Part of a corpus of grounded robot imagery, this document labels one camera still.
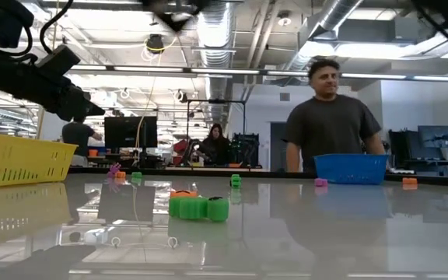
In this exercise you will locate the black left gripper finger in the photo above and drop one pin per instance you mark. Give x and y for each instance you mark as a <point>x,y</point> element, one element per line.
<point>79,106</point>

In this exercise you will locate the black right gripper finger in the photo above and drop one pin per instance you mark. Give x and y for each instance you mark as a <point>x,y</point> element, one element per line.
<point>177,21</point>

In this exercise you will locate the background black robot arm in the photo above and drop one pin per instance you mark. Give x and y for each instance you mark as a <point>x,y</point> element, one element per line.
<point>193,151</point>

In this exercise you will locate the person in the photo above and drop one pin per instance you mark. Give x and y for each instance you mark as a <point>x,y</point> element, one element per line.
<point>77,136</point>
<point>216,149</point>
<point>329,124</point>

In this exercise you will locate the orange cup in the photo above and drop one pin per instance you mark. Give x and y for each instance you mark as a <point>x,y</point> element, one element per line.
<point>93,152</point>

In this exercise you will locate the black monitor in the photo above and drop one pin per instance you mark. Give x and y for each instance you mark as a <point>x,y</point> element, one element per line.
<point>130,132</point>
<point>403,144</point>
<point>436,136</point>

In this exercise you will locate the long ceiling light strip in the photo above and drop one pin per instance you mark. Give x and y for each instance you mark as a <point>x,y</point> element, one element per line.
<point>208,71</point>

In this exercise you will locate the purple segmented toy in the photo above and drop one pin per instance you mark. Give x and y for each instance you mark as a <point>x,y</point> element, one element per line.
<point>321,182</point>
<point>114,170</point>

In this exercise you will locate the yellow plastic basket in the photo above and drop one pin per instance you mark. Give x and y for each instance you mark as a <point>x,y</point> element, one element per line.
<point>14,159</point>

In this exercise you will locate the orange segmented toy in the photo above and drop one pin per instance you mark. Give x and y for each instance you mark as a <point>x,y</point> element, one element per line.
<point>409,180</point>
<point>121,175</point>

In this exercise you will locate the green segmented toy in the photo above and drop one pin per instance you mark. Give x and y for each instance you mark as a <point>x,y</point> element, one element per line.
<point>193,209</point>
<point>137,175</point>
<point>235,181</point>

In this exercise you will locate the round ceiling sensor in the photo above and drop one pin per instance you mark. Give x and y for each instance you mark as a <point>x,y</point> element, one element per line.
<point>284,21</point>

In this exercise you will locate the wooden top workbench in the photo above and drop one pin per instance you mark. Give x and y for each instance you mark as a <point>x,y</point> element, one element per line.
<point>193,169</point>

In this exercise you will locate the orange pumpkin toy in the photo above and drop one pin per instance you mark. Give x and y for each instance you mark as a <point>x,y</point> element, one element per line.
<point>183,193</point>

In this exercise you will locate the black cabinet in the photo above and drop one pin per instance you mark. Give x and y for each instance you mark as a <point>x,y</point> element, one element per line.
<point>247,149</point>

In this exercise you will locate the small orange container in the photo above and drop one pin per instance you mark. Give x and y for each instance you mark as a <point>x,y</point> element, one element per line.
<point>235,165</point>

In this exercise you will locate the grey door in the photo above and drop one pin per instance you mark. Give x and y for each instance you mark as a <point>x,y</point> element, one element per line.
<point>276,148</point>

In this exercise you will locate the blue plastic basket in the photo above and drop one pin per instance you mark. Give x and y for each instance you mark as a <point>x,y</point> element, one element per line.
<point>350,169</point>

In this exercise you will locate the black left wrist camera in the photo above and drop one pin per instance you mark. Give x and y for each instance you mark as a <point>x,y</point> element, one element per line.
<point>58,60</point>

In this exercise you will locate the black rig frame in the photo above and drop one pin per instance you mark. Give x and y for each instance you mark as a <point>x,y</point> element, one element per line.
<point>216,101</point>

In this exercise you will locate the wall vent grille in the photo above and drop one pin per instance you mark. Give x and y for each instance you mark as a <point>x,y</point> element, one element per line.
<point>284,97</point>

